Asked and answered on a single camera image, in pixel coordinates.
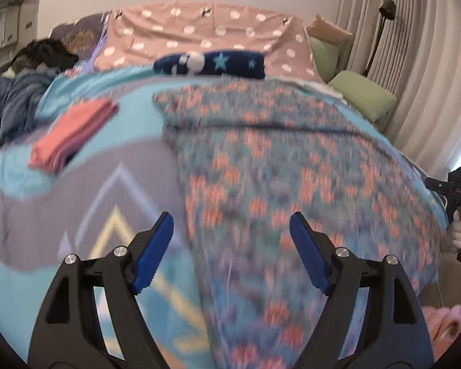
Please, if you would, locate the pink polka dot pillowcase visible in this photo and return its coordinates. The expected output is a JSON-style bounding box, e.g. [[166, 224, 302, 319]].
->
[[95, 1, 321, 82]]

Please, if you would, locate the blue grey patterned bedspread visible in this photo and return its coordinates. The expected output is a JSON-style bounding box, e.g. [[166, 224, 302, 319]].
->
[[0, 65, 451, 369]]

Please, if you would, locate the folded pink coral cloth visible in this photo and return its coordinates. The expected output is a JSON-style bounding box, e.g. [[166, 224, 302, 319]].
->
[[28, 98, 119, 173]]

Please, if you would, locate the green pillow far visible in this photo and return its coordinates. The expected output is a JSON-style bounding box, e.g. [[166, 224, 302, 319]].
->
[[310, 37, 339, 83]]

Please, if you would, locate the beige cushion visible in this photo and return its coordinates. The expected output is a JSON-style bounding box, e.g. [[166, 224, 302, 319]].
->
[[305, 14, 354, 69]]

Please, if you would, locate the purple patterned pillow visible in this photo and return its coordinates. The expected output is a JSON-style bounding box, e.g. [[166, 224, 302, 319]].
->
[[50, 12, 110, 61]]

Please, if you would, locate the dark blue blanket pile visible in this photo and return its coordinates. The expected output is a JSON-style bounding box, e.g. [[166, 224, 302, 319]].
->
[[0, 68, 60, 149]]

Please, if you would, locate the navy star fleece garment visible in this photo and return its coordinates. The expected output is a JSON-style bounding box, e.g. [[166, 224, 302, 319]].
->
[[153, 50, 266, 80]]

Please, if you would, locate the green pillow near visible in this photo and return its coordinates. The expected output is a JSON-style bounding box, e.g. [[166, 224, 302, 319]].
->
[[328, 71, 396, 122]]

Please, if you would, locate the black floor lamp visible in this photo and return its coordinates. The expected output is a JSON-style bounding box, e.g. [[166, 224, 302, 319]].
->
[[362, 0, 397, 77]]

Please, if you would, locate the right hand white glove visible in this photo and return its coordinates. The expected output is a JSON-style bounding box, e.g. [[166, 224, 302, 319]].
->
[[450, 209, 461, 251]]

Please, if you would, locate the beige pleated curtain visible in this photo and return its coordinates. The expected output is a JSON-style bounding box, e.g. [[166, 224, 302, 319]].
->
[[336, 0, 461, 178]]

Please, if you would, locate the black clothing pile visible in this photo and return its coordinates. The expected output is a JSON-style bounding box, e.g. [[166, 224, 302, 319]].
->
[[11, 38, 79, 73]]

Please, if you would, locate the floral teal orange garment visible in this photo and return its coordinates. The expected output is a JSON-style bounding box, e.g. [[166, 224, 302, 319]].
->
[[153, 78, 447, 368]]

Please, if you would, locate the green pillow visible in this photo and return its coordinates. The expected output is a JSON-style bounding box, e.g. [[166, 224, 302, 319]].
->
[[328, 71, 396, 122], [310, 37, 339, 83]]

